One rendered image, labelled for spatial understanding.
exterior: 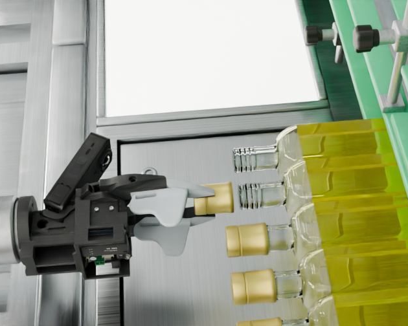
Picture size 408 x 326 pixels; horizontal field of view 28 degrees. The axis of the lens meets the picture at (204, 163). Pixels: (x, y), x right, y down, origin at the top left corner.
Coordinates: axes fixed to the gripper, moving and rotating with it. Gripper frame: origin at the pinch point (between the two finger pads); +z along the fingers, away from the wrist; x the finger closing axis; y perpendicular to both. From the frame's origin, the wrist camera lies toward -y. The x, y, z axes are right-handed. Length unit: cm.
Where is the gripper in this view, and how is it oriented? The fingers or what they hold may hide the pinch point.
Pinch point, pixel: (203, 199)
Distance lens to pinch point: 91.5
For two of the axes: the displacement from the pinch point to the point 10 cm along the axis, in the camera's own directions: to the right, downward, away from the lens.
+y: 0.8, 7.7, -6.3
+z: 10.0, -0.7, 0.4
